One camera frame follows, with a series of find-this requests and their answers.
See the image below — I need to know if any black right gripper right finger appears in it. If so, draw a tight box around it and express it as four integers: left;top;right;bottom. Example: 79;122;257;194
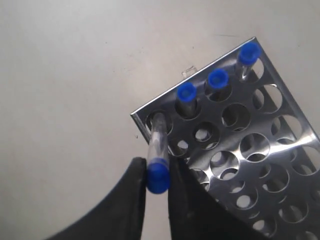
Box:
168;157;266;240

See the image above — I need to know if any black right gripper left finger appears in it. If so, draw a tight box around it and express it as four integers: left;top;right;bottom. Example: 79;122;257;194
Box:
49;157;147;240

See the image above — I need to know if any blue capped tube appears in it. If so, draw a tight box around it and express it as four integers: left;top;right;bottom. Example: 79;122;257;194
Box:
175;82;197;118
205;68;229;102
235;42;261;82
146;112;170;194

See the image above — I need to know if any stainless steel test tube rack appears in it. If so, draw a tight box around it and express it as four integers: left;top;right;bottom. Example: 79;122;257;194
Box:
131;37;320;240

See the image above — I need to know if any small clear plastic scrap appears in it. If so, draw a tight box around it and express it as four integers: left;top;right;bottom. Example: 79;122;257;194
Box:
181;66;198;79

